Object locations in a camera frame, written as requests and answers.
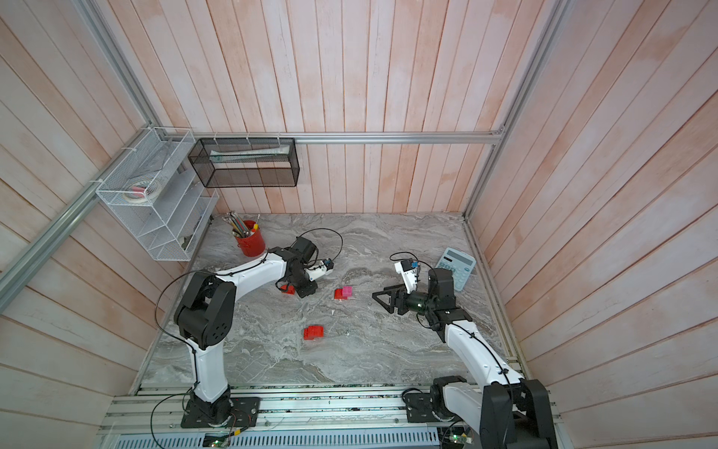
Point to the small red curved brick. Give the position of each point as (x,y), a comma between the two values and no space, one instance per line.
(288,289)

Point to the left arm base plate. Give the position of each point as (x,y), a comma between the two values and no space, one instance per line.
(239,412)

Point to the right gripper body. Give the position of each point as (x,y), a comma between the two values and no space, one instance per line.
(417,303)

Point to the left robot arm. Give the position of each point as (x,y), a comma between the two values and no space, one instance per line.
(205,316)

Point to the red pen cup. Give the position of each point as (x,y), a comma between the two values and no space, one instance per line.
(253,244)

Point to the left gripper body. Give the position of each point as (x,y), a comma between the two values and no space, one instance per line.
(302,284)

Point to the tape roll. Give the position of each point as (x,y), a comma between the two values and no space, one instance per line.
(142,191)

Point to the white wire shelf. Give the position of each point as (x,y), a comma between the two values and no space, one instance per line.
(171,227)

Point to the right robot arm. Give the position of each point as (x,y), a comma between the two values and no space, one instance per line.
(505,409)

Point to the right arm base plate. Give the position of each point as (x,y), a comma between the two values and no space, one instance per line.
(421,408)

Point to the grey calculator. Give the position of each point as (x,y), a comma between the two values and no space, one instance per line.
(459,264)

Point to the black mesh basket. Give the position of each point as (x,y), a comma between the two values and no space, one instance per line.
(245,162)

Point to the pens in cup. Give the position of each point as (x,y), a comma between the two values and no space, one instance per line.
(240,227)

